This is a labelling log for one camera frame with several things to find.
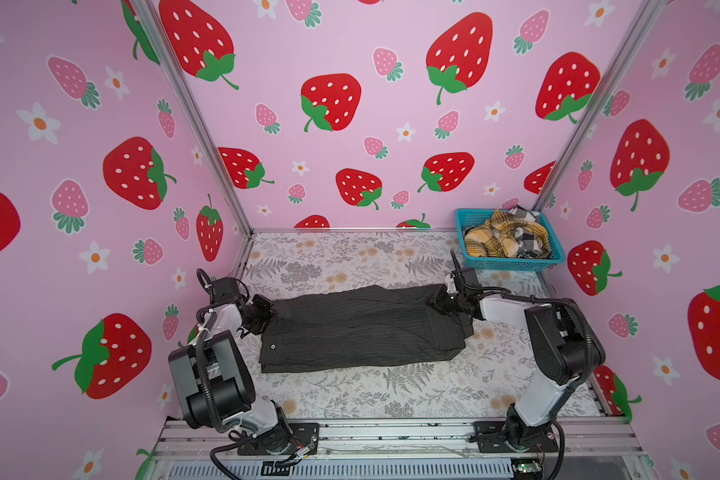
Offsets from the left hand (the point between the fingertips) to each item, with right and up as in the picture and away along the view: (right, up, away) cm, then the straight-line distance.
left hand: (276, 307), depth 91 cm
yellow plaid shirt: (+74, +23, +15) cm, 79 cm away
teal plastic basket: (+67, +31, +25) cm, 78 cm away
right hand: (+47, +2, +6) cm, 48 cm away
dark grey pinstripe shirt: (+30, -6, +1) cm, 30 cm away
